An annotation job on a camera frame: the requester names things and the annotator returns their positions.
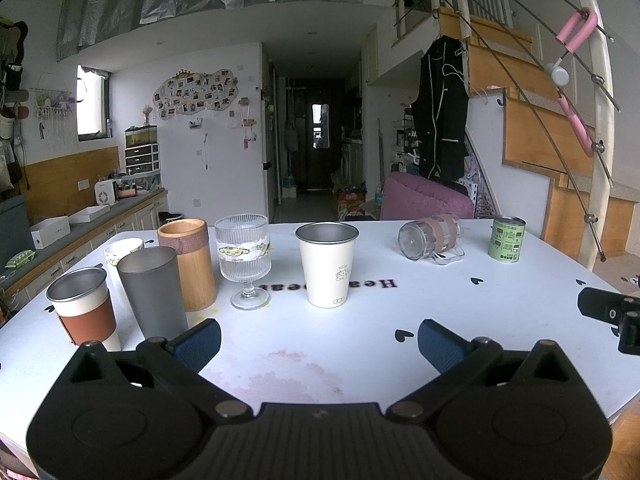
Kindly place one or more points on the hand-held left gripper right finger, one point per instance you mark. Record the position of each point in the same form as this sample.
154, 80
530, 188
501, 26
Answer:
441, 345

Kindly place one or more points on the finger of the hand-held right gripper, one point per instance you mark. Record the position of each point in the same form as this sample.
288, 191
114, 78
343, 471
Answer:
597, 304

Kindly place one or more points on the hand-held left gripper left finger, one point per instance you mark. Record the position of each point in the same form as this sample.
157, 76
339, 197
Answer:
197, 344

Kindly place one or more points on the clear glass cup brown sleeve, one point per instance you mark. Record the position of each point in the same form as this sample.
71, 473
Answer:
431, 235

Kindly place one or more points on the grey cup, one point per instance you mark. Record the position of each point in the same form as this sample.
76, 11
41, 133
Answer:
152, 295

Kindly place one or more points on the bamboo cup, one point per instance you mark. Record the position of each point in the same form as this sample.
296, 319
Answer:
187, 265

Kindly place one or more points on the steel cup brown sleeve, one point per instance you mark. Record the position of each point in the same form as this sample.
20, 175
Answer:
85, 317

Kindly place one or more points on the small white cup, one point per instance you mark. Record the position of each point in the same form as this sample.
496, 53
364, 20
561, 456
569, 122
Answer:
120, 250

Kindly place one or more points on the white steel cup bear print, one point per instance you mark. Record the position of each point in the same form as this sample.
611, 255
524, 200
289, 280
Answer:
327, 272

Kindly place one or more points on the ribbed glass goblet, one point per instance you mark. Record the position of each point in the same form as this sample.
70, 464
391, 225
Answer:
243, 252

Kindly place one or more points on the green can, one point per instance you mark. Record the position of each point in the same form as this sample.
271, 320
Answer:
506, 241

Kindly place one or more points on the white counter cabinet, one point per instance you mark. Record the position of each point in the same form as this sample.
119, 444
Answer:
127, 220

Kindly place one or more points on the pink armchair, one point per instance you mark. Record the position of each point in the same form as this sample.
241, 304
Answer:
425, 201

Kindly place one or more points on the red cardboard box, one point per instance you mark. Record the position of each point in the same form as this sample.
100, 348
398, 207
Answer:
350, 202

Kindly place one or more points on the white flat tray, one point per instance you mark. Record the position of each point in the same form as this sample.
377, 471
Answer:
89, 213

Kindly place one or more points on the small white appliance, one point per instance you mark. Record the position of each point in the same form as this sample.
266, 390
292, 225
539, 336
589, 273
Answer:
105, 192

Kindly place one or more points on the pink foam tube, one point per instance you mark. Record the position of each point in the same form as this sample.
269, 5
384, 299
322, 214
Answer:
575, 125

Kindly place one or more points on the white cardboard box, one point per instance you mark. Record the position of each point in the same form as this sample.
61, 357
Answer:
50, 232

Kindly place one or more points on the wooden staircase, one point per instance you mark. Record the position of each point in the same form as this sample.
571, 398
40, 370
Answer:
530, 125

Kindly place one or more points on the black drawer organizer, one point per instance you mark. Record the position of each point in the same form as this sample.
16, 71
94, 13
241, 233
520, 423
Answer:
141, 159

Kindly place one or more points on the green wipes packet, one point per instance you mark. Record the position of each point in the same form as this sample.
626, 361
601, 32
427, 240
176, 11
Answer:
20, 258

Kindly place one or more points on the fish tank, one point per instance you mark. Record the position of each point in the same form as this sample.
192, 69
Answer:
141, 136

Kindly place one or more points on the dark door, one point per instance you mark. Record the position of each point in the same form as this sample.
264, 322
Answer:
320, 160

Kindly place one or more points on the white tote bag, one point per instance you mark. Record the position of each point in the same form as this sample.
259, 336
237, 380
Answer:
292, 135

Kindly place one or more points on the white round device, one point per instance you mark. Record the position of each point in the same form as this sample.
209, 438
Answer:
559, 74

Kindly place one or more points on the black coat white trim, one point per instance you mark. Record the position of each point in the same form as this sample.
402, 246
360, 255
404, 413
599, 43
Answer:
440, 110

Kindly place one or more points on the cloud shaped photo board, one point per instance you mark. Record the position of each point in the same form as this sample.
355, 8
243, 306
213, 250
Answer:
197, 92

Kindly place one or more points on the window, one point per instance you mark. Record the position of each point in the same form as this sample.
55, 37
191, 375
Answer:
92, 105

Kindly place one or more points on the pink foam clip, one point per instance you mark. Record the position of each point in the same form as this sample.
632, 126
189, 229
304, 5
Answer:
575, 27

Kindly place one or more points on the white railing post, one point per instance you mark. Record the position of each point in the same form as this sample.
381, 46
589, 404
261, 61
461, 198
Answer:
601, 110

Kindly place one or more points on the wall hook rack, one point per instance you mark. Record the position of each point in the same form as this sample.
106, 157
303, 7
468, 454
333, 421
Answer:
52, 110

